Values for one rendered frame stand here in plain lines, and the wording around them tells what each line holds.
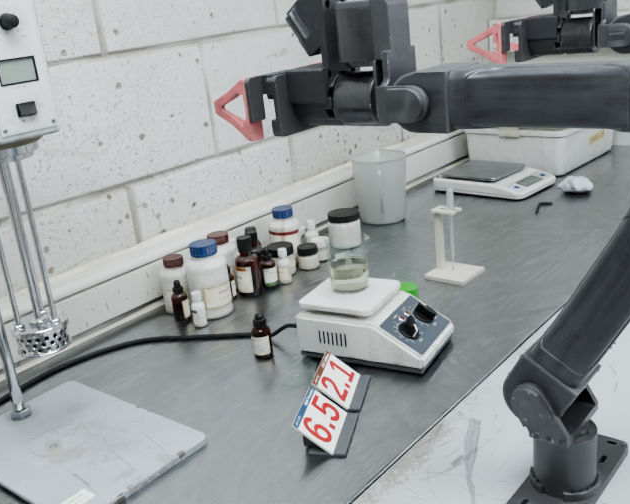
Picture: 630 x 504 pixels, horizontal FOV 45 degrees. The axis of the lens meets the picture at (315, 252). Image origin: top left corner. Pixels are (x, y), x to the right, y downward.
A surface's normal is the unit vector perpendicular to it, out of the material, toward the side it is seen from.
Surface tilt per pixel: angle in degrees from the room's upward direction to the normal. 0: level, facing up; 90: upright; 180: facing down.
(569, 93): 87
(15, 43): 90
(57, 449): 0
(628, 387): 0
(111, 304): 90
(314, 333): 90
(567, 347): 79
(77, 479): 0
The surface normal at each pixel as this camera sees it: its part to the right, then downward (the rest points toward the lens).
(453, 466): -0.11, -0.94
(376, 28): -0.62, 0.31
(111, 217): 0.77, 0.13
